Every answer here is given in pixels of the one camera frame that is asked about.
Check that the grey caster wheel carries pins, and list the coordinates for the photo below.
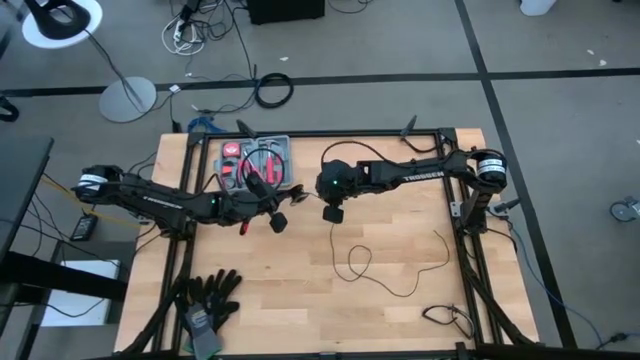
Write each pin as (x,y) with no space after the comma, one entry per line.
(625,210)

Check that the white power strip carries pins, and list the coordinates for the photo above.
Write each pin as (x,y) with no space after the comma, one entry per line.
(178,32)

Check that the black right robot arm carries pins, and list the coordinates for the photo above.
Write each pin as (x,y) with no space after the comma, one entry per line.
(425,176)

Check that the black aluminium table frame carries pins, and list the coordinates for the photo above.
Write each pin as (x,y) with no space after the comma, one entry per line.
(320,134)

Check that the grey plastic tool case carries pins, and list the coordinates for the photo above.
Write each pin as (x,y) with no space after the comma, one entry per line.
(287,145)

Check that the steel hammer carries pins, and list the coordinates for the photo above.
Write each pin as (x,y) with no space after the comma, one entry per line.
(271,144)

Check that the black box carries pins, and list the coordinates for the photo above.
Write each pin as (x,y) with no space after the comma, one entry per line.
(285,11)

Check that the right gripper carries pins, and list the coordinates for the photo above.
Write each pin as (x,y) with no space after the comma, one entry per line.
(340,177)

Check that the black work glove grey cuff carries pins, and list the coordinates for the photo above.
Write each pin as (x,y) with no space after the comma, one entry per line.
(187,300)
(220,290)

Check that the black power adapter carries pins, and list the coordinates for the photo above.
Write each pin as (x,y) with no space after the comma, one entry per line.
(84,227)

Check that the black desk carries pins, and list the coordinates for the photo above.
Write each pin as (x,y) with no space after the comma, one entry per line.
(20,190)

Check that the white box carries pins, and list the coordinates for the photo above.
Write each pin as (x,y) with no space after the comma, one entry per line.
(75,305)

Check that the white container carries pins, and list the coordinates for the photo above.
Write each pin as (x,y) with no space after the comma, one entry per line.
(537,6)

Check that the red bit holder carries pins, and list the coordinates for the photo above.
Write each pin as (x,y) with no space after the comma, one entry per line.
(278,169)

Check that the red tape measure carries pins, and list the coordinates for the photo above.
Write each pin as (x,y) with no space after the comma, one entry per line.
(231,149)

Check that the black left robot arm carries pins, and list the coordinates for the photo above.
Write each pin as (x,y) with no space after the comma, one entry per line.
(150,200)

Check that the small red tool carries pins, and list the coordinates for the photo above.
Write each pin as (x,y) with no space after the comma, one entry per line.
(227,169)

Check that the black floor plug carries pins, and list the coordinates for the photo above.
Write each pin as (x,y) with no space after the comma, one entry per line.
(617,338)

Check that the red ribbon tag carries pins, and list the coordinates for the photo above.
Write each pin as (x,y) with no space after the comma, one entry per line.
(244,228)

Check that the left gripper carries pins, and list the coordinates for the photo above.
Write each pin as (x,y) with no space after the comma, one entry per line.
(235,210)

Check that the black frame clamp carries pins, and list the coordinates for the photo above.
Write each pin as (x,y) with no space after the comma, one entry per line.
(246,128)
(410,126)

